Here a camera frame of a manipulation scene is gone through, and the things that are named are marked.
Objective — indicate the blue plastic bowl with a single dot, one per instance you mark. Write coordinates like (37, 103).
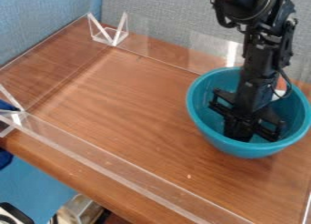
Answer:
(294, 109)

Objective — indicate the clear acrylic front barrier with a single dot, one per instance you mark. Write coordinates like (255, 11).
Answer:
(131, 191)

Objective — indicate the clear acrylic corner bracket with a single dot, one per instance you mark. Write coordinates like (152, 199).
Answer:
(104, 34)

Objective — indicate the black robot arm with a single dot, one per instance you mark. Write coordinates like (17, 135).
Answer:
(267, 24)

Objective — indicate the metal table frame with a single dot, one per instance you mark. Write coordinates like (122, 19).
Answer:
(80, 210)

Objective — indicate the clear acrylic barrier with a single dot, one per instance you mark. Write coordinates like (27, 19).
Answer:
(170, 64)
(131, 191)

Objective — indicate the clear acrylic back barrier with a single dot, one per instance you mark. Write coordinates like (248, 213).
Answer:
(170, 64)

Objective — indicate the white toy mushroom brown cap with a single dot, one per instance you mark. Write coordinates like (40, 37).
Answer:
(280, 90)

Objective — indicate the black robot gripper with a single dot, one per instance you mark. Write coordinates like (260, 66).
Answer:
(246, 109)

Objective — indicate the black white object bottom left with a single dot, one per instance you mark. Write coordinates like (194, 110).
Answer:
(12, 216)

